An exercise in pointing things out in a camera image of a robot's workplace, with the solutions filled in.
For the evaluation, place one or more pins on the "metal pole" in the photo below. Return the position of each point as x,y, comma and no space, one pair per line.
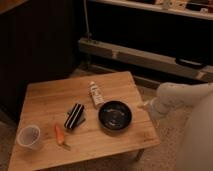
88,34

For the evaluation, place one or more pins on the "upper shelf with items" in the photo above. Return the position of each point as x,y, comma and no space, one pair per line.
157,8

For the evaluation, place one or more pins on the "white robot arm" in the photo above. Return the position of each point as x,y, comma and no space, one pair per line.
196,149

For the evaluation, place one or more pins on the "clear plastic cup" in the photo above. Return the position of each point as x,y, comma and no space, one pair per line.
30,137

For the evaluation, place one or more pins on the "orange carrot toy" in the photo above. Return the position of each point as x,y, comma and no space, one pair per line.
60,137

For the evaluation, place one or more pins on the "white tube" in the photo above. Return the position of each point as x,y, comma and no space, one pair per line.
96,94

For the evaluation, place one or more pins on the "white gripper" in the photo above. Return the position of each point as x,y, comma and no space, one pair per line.
155,107

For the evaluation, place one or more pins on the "long grey case with handle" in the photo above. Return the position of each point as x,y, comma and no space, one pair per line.
144,59

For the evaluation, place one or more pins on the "black ceramic bowl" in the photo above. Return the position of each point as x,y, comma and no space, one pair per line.
115,115

